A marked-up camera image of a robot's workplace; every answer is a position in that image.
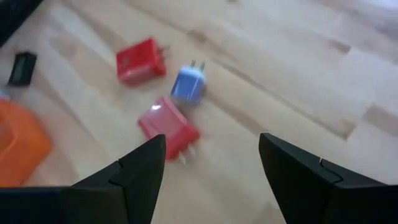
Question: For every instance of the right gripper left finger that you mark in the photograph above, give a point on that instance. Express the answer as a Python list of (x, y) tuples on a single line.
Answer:
[(93, 202)]

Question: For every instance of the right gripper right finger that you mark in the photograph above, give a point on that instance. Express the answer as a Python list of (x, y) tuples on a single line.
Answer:
[(311, 193)]

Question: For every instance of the orange plastic basket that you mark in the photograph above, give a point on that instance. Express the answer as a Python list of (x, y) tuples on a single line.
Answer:
[(21, 143)]

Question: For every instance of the large red wall charger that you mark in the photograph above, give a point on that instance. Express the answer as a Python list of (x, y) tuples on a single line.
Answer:
[(168, 127), (140, 62)]

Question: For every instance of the blue USB wall charger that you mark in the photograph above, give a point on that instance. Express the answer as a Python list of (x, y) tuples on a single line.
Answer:
[(188, 85)]

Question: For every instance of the black digital clock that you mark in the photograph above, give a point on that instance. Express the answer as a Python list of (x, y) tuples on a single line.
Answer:
[(21, 68)]

